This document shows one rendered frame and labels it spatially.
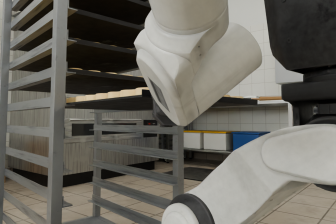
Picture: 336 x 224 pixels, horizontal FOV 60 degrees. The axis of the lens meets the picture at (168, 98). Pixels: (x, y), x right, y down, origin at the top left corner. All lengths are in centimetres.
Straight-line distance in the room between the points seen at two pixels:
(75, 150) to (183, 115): 278
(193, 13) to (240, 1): 478
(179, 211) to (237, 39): 43
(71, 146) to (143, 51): 278
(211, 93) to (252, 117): 427
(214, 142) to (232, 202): 353
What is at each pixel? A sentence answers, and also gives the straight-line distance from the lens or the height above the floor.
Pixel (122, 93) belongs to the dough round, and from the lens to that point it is 64.
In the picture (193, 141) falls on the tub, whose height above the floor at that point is 34.
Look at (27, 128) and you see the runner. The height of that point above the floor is 61.
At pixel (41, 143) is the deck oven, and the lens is 314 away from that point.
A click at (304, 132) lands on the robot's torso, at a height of 62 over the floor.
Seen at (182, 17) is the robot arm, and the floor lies 71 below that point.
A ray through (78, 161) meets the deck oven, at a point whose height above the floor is 24.
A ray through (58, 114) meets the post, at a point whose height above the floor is 65.
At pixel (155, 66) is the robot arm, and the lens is 26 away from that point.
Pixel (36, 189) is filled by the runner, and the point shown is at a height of 42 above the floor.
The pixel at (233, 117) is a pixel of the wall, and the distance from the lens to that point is 470.
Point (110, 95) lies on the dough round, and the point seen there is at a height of 69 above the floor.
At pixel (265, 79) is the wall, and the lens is 454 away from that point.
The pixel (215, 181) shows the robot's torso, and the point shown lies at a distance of 63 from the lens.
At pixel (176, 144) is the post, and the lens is 107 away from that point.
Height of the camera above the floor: 63
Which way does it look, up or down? 5 degrees up
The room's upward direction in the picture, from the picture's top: straight up
